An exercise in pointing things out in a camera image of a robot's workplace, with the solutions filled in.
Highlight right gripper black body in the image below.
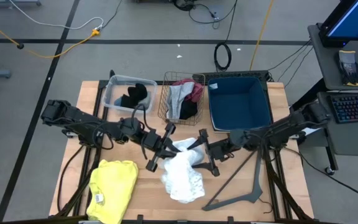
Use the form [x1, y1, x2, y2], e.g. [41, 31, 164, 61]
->
[199, 129, 233, 177]

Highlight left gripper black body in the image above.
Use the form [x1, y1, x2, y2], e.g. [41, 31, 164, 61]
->
[141, 123, 177, 172]

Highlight white lace cloth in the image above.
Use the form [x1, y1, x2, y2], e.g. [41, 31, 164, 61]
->
[161, 138, 206, 205]

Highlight black cloth with white tag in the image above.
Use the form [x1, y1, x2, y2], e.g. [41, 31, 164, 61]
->
[178, 101, 198, 121]

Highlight light grey cloth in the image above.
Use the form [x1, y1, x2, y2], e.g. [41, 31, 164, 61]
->
[166, 81, 195, 121]

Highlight black sock bundle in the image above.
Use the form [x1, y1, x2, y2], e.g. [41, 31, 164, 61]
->
[120, 82, 149, 109]

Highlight maroon cloth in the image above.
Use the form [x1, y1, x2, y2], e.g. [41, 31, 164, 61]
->
[172, 78, 204, 103]

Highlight yellow t-shirt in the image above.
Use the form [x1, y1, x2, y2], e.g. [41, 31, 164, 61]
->
[86, 159, 139, 224]

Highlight navy white striped fabric bin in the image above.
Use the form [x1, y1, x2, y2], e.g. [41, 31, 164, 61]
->
[206, 76, 273, 133]

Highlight grey triangular hanger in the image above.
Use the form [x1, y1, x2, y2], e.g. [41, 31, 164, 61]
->
[201, 144, 264, 212]

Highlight clear plastic bin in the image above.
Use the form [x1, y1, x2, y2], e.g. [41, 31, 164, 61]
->
[102, 73, 158, 114]

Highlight black power strip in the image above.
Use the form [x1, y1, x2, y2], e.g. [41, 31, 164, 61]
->
[193, 70, 272, 83]

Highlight grey keyboard cart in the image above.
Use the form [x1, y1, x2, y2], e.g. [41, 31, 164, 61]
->
[317, 91, 358, 177]

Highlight grey desk top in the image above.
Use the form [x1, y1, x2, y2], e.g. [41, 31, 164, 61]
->
[308, 24, 358, 91]

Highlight backlit black keyboard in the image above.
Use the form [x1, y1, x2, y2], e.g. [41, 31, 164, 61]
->
[330, 92, 358, 124]

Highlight grey black work gloves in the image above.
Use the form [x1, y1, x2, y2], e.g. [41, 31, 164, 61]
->
[334, 50, 358, 87]

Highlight black computer monitor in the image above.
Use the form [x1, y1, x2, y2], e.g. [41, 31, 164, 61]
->
[318, 0, 358, 47]

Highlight copper wire basket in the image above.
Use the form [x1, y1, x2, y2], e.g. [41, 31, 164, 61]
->
[157, 71, 206, 127]

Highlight black metal table frame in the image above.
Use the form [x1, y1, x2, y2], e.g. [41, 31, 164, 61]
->
[50, 70, 315, 224]

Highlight coiled black cable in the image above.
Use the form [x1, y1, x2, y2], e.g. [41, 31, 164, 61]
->
[213, 0, 239, 73]

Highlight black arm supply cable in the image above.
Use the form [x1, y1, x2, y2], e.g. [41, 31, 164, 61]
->
[56, 144, 85, 214]

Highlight black desk cable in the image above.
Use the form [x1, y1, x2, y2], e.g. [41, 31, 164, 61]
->
[267, 40, 311, 72]
[278, 46, 314, 90]

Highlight black floor cable to cart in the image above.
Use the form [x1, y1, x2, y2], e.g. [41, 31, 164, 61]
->
[283, 146, 358, 203]

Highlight long yellow cable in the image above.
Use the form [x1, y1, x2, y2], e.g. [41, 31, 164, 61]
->
[249, 0, 275, 72]

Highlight yellow extension cable with plug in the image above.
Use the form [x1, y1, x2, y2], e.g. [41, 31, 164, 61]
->
[0, 12, 101, 59]

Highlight thin black floor cable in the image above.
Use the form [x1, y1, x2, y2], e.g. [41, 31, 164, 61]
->
[101, 0, 123, 29]

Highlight tangled black cable bundle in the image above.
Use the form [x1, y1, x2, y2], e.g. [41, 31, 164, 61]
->
[172, 0, 239, 30]

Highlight white floor cable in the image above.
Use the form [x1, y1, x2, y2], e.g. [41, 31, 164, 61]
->
[9, 0, 104, 30]

